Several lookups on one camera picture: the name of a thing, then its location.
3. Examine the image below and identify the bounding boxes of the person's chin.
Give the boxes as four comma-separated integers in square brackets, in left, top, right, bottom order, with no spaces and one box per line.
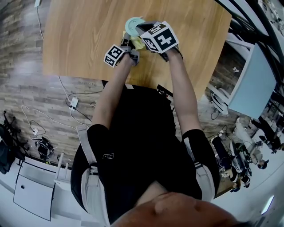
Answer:
[110,180,240,227]

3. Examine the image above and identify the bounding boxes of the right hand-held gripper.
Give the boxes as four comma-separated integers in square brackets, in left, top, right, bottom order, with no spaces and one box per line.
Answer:
[135,21,180,63]

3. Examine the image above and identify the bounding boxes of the black bag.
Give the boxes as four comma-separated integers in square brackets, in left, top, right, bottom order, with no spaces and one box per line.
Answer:
[36,136,55,160]

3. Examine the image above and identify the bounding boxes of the person's black shirt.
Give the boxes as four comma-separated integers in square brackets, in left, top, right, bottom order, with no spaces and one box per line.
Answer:
[71,85,220,224]

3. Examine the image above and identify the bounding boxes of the white cabinet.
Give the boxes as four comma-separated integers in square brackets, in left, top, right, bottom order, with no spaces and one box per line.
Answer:
[12,160,56,222]

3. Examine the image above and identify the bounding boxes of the person's left forearm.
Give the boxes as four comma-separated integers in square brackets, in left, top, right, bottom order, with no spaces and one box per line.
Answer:
[91,53,134,131]

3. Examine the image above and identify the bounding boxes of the person's left grey harness strap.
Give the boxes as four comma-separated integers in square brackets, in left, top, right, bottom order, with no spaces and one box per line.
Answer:
[76,124,110,224]

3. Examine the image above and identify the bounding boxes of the black office chair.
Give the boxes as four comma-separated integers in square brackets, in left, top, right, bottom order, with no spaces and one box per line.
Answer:
[0,110,29,176]

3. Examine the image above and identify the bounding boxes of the person's right forearm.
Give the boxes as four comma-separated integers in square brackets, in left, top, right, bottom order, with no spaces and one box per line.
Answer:
[167,50,204,136]

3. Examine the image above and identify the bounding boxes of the white power cable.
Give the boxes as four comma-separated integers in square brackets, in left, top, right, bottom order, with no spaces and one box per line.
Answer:
[36,6,73,99]

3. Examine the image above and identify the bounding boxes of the wooden table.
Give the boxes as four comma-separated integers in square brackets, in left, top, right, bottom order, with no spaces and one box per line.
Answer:
[214,0,284,67]

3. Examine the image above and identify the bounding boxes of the person's grey harness strap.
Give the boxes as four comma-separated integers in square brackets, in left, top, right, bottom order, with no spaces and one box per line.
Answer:
[181,136,216,201]
[76,124,110,224]

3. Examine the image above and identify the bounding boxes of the white power strip black plugs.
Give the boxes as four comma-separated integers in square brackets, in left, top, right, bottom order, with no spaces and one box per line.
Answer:
[69,97,79,111]

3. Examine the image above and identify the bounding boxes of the light blue desk panel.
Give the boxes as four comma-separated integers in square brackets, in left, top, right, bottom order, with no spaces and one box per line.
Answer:
[228,43,277,120]

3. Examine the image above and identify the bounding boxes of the yellow cloth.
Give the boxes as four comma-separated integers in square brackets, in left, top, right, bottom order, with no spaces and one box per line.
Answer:
[122,31,145,51]

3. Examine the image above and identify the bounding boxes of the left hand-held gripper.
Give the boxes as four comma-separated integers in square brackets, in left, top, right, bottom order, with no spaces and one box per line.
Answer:
[103,32,141,68]

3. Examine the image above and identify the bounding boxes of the person's right grey harness strap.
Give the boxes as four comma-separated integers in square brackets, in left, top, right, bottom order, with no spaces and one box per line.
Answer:
[181,136,216,201]

